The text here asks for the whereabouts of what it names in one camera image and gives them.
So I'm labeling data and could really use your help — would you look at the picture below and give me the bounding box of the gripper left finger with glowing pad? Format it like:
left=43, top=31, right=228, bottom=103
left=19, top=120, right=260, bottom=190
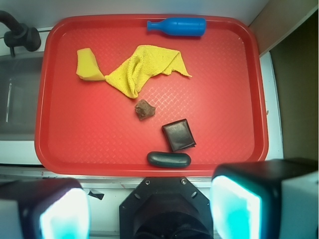
left=0, top=178, right=91, bottom=239

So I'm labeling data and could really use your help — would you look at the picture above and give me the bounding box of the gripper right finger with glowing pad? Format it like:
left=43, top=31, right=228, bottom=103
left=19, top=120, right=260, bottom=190
left=210, top=158, right=319, bottom=239

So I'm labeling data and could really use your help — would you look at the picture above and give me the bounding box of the yellow-green sponge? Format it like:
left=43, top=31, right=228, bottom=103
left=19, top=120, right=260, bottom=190
left=76, top=48, right=105, bottom=81

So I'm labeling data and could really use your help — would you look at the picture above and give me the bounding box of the black tape scrap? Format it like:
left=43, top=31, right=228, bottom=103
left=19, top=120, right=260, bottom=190
left=88, top=189, right=105, bottom=201

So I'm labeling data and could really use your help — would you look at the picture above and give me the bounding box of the red plastic tray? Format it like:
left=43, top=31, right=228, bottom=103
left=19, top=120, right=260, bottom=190
left=35, top=14, right=268, bottom=177

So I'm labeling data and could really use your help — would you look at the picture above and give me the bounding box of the dark brown leather wallet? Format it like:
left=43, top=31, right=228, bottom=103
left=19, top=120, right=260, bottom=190
left=162, top=119, right=196, bottom=152

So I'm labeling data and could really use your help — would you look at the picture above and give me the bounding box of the dark green oblong case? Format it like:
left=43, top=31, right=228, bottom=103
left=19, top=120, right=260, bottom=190
left=147, top=151, right=191, bottom=168

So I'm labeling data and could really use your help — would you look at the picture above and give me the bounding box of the steel sink basin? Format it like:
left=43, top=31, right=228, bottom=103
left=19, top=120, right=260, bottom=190
left=0, top=52, right=43, bottom=141

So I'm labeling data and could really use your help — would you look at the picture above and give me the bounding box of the brown rock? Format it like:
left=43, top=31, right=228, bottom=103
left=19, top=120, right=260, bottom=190
left=135, top=100, right=156, bottom=120

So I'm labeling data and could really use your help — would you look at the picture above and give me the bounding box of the yellow knitted cloth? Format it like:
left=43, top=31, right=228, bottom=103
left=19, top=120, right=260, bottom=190
left=105, top=45, right=191, bottom=99

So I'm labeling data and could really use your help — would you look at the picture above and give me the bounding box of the black faucet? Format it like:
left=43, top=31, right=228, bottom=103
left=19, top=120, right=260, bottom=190
left=0, top=10, right=41, bottom=57

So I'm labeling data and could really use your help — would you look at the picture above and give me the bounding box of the blue plastic bottle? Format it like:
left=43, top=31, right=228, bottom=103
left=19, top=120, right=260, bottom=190
left=147, top=17, right=206, bottom=37

